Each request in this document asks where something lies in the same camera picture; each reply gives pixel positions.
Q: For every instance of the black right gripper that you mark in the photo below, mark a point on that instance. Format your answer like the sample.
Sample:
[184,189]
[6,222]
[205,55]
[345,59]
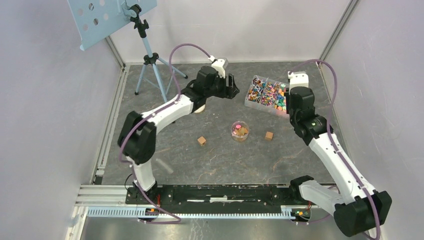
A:
[287,100]

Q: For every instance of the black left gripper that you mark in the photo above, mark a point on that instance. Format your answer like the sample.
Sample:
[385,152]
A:
[228,92]

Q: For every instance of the clear compartment candy box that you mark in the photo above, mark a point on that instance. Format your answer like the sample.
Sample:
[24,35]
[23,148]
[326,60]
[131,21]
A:
[267,95]

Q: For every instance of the clear glass jar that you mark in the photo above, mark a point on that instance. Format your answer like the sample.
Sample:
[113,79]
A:
[240,131]

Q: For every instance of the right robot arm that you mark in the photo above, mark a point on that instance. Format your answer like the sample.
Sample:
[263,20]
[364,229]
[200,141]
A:
[358,206]

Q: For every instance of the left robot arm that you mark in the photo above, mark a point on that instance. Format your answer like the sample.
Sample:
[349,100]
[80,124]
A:
[137,139]

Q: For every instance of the gold jar lid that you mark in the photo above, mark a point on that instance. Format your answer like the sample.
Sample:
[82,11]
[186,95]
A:
[200,109]

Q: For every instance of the plain wooden cube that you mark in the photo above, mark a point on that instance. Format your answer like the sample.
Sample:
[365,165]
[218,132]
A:
[268,136]

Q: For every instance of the wooden letter cube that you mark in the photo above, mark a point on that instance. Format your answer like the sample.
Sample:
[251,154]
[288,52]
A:
[201,141]

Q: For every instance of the light blue music stand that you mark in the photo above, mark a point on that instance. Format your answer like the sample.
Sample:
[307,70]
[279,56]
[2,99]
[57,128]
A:
[102,37]

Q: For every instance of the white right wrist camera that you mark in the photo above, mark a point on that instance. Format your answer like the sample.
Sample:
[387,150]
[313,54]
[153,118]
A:
[298,79]

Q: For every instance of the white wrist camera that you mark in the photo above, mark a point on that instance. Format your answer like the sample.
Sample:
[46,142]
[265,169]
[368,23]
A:
[219,64]
[298,79]

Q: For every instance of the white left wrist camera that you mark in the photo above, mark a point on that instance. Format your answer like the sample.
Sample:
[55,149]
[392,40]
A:
[219,64]

